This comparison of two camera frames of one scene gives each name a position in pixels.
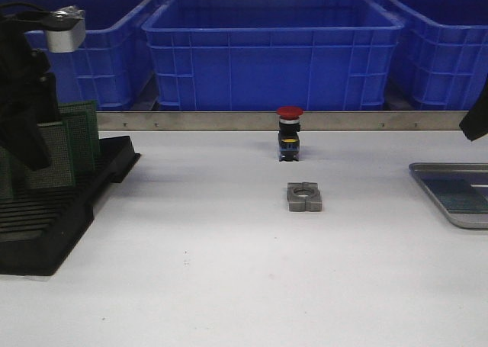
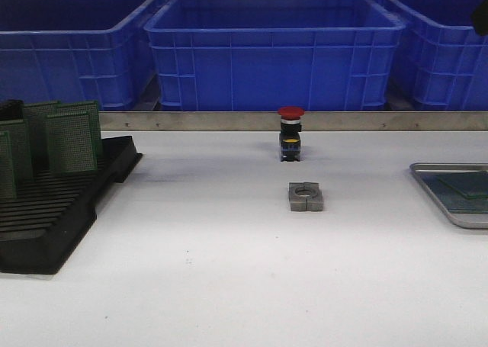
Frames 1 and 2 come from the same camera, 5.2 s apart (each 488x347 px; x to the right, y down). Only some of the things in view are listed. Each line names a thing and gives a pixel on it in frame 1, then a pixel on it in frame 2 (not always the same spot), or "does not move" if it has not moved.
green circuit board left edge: (6, 174) does not move
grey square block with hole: (303, 197) does not move
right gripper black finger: (475, 123) → (479, 18)
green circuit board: (61, 170) → (470, 183)
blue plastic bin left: (114, 67) does not move
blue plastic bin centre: (272, 51) does not move
